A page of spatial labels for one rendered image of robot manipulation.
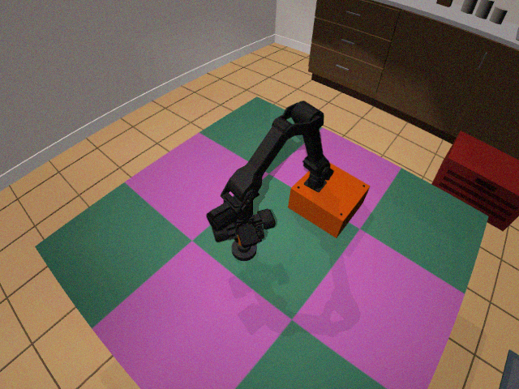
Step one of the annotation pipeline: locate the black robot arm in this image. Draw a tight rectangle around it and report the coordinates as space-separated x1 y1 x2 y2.
207 100 334 247

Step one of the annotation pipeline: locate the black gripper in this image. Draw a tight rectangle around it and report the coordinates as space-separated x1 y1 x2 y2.
212 209 276 243

